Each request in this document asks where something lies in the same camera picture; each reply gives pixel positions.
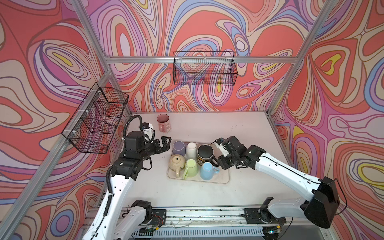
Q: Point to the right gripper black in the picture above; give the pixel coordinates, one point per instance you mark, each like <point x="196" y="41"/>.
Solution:
<point x="221" y="160"/>

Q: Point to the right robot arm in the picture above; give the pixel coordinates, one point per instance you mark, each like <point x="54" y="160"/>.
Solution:
<point x="318" y="201"/>

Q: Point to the black skull mug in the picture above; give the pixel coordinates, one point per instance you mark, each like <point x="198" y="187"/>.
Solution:
<point x="205" y="153"/>

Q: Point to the beige plastic tray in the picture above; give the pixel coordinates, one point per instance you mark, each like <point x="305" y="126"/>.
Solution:
<point x="223" y="177"/>

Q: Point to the light blue mug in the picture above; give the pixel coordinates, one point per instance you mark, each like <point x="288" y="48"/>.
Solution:
<point x="207" y="171"/>

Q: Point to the black wire basket left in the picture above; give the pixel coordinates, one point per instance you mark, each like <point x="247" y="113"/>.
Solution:
<point x="96" y="120"/>

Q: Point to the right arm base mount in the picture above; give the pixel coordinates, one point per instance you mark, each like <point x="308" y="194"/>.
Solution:
<point x="261" y="216"/>

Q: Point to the black wire basket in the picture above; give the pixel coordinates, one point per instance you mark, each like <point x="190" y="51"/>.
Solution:
<point x="207" y="68"/>
<point x="96" y="120"/>

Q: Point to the green mug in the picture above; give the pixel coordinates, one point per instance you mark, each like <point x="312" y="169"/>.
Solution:
<point x="191" y="169"/>

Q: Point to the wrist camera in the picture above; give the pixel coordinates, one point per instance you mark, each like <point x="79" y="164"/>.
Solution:
<point x="149" y="131"/>
<point x="223" y="150"/>

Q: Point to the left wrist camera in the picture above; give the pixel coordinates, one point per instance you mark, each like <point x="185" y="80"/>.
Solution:
<point x="149" y="131"/>

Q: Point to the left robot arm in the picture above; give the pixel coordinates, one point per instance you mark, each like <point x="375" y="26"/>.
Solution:
<point x="138" y="147"/>

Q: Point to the pink mug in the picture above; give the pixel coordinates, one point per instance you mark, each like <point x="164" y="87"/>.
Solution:
<point x="164" y="123"/>

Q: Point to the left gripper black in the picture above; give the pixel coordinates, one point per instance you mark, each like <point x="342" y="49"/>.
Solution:
<point x="165" y="147"/>

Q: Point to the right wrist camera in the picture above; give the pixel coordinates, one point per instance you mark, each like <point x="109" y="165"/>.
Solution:
<point x="223" y="150"/>

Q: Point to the purple mug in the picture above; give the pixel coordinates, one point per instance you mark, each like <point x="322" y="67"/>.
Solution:
<point x="179" y="148"/>

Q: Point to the beige ceramic teapot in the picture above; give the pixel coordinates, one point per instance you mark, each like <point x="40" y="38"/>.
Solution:
<point x="177" y="164"/>

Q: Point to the white mug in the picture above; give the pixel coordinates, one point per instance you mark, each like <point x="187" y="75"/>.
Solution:
<point x="191" y="151"/>

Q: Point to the aluminium front rail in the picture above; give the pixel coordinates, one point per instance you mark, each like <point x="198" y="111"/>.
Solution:
<point x="206" y="216"/>

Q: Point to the black wire basket back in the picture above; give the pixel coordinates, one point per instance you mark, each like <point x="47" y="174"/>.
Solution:
<point x="207" y="68"/>

